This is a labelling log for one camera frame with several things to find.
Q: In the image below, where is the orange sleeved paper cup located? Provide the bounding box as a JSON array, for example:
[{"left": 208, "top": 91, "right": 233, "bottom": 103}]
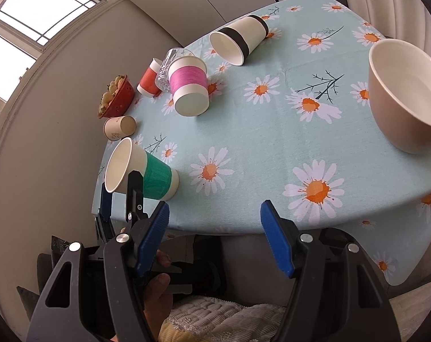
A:
[{"left": 136, "top": 58, "right": 163, "bottom": 97}]

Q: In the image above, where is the pile of pale fruits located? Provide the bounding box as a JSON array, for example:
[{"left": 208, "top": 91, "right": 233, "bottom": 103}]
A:
[{"left": 99, "top": 75, "right": 126, "bottom": 113}]

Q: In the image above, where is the black banded paper cup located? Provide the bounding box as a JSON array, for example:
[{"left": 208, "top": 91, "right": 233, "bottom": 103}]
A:
[{"left": 209, "top": 15, "right": 269, "bottom": 66}]

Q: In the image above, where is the green sleeved paper cup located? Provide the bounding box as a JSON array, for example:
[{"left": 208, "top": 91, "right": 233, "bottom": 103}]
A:
[{"left": 104, "top": 137, "right": 180, "bottom": 201}]

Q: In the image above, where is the white quilted cushion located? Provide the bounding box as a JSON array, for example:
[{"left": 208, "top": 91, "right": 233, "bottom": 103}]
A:
[{"left": 158, "top": 297, "right": 288, "bottom": 342}]

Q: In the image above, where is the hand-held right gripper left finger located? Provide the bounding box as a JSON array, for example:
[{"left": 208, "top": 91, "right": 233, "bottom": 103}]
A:
[{"left": 26, "top": 201, "right": 171, "bottom": 342}]

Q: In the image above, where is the window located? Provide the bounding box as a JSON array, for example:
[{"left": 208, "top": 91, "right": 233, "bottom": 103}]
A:
[{"left": 0, "top": 0, "right": 128, "bottom": 137}]

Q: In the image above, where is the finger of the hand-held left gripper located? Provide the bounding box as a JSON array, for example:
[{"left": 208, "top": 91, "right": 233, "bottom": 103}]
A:
[
  {"left": 95, "top": 183, "right": 114, "bottom": 237},
  {"left": 124, "top": 170, "right": 148, "bottom": 236}
]

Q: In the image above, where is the pink sleeved paper cup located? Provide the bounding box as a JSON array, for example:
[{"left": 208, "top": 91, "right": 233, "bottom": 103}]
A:
[{"left": 167, "top": 56, "right": 211, "bottom": 117}]

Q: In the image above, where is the white curtain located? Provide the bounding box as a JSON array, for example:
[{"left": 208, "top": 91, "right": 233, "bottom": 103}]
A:
[{"left": 338, "top": 0, "right": 431, "bottom": 61}]

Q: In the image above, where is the daisy print tablecloth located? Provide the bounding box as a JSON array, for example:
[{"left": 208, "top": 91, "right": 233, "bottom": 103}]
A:
[{"left": 91, "top": 0, "right": 431, "bottom": 286}]

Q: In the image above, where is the clear glass cup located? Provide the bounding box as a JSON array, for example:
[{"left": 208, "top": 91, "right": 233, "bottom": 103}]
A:
[{"left": 154, "top": 48, "right": 195, "bottom": 92}]

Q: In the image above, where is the red plastic basket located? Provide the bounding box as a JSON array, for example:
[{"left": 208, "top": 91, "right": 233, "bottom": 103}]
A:
[{"left": 97, "top": 74, "right": 135, "bottom": 119}]

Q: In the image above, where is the small brown paper cup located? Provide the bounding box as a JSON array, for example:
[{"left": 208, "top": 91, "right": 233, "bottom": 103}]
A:
[{"left": 103, "top": 115, "right": 137, "bottom": 140}]

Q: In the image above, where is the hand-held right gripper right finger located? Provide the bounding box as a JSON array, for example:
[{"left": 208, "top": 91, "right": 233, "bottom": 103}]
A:
[{"left": 260, "top": 199, "right": 403, "bottom": 342}]

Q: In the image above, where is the beige bowl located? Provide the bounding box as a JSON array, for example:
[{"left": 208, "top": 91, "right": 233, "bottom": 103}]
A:
[{"left": 368, "top": 39, "right": 431, "bottom": 155}]

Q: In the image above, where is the person's left hand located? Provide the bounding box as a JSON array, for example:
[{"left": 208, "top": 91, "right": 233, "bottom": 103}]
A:
[{"left": 110, "top": 249, "right": 174, "bottom": 342}]

